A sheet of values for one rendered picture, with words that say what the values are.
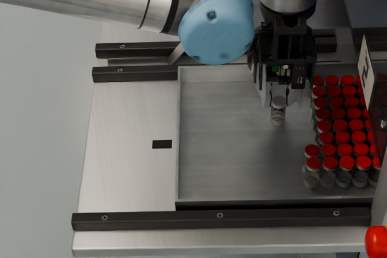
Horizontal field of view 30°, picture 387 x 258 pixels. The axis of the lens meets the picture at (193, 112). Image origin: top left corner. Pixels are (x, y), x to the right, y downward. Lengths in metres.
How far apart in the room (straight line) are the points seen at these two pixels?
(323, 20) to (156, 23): 0.60
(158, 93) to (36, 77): 1.38
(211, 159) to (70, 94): 1.41
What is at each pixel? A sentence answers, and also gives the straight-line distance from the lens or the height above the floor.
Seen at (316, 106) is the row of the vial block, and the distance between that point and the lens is 1.07.
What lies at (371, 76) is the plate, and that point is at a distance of 0.96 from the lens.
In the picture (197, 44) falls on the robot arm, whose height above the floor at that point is 1.23.
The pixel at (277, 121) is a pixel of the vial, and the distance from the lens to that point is 1.09.
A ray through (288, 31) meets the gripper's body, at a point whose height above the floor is 1.12.
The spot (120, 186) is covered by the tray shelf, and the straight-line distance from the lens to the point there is 1.04.
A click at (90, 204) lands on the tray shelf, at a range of 1.03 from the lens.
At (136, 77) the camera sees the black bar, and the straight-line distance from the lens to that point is 1.17.
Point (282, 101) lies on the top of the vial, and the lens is 1.07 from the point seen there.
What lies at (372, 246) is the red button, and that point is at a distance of 0.84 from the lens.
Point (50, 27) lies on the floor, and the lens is 2.68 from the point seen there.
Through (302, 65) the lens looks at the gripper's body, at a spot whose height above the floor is 1.06.
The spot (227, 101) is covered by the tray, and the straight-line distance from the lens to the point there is 1.13.
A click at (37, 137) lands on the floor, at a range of 2.32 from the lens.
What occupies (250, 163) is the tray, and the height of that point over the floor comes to 0.88.
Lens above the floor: 1.71
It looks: 48 degrees down
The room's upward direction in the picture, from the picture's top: 3 degrees counter-clockwise
